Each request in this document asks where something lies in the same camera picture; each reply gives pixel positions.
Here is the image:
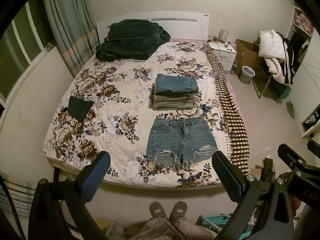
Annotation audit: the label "left grey slipper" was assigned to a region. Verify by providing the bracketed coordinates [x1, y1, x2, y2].
[149, 202, 167, 218]

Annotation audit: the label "green striped curtain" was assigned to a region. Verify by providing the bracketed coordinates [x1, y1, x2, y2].
[43, 0, 99, 76]

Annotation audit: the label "chair with piled clothes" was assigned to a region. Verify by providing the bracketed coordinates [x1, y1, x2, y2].
[252, 29, 296, 103]

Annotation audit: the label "floral bed quilt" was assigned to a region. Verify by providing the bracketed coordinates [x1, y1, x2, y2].
[43, 42, 231, 188]

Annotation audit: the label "blue denim ripped shorts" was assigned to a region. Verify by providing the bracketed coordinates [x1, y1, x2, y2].
[146, 116, 218, 171]

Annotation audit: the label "grey slipper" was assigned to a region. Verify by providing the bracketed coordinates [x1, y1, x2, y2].
[149, 202, 167, 218]
[169, 200, 188, 219]

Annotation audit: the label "grey quilted trousers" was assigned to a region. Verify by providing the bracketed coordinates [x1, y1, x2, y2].
[105, 216, 218, 240]

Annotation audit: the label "white bed headboard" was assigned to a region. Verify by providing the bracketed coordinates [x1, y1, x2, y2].
[96, 11, 209, 42]

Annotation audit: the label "window with white frame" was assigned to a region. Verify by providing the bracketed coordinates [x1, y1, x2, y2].
[1, 0, 54, 110]

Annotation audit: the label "white shelf unit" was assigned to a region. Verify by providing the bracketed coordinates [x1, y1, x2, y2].
[286, 4, 319, 137]

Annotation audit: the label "teal rack frame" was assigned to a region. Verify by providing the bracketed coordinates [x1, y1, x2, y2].
[196, 213, 254, 239]

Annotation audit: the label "brown cardboard box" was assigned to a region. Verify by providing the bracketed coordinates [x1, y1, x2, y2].
[235, 39, 264, 76]

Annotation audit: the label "small dark green cloth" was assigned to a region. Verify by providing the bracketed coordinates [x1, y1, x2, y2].
[67, 96, 94, 122]

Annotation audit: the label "white nightstand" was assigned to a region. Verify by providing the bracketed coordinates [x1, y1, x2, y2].
[209, 42, 236, 72]

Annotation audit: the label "right grey slipper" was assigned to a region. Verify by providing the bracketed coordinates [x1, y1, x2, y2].
[169, 200, 188, 219]

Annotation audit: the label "dark green blanket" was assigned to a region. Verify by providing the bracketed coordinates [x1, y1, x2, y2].
[95, 19, 171, 62]

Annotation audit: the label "folded blue jeans top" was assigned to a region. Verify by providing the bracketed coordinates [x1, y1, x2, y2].
[155, 74, 199, 96]

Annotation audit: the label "folded grey pants stack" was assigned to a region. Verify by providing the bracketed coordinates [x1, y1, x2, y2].
[151, 84, 199, 111]

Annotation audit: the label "cream cylindrical lamp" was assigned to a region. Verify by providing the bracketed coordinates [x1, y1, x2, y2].
[218, 29, 229, 42]

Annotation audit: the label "brown checkered blanket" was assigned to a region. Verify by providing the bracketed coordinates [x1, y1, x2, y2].
[203, 44, 250, 174]

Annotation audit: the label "grey trash bin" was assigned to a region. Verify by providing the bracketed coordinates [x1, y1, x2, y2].
[240, 66, 255, 85]

